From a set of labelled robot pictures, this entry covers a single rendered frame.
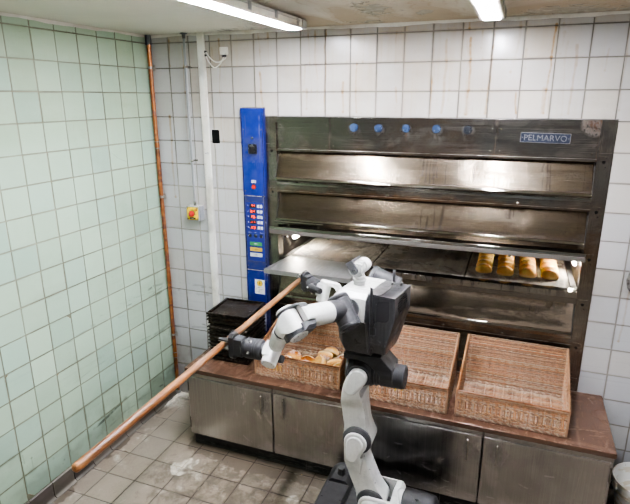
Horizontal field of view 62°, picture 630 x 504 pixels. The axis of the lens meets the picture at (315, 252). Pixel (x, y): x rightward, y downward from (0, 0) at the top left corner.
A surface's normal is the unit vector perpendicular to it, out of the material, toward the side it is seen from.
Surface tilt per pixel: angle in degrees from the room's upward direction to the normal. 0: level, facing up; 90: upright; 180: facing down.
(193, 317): 90
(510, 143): 91
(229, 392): 90
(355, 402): 114
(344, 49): 90
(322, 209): 70
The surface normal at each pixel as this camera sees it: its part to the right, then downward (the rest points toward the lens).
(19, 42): 0.94, 0.10
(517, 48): -0.36, 0.26
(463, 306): -0.32, -0.07
